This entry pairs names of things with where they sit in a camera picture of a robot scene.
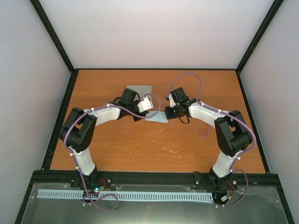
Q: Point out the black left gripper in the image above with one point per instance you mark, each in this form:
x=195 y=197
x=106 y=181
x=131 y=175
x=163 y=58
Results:
x=144 y=113

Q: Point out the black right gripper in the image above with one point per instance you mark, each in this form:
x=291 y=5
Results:
x=168 y=115

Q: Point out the light blue cleaning cloth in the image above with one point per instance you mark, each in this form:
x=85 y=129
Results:
x=160 y=117

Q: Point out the transparent pink sunglasses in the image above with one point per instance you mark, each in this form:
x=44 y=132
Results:
x=203 y=133

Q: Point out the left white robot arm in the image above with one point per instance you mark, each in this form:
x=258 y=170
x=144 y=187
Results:
x=77 y=131

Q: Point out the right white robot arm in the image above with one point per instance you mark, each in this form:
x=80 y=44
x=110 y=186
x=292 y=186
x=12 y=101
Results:
x=232 y=133

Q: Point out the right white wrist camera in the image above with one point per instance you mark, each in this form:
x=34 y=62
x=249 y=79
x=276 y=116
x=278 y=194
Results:
x=171 y=100

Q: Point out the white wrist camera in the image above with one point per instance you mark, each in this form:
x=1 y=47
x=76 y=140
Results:
x=171 y=100
x=145 y=104

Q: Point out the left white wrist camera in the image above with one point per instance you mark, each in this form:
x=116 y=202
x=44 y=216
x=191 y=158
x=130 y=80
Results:
x=145 y=104

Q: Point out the black aluminium frame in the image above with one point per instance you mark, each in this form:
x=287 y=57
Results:
x=45 y=175

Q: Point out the light blue slotted cable duct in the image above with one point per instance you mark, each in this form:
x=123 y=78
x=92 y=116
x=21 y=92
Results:
x=129 y=196

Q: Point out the metal base plate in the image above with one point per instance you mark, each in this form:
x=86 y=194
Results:
x=248 y=205

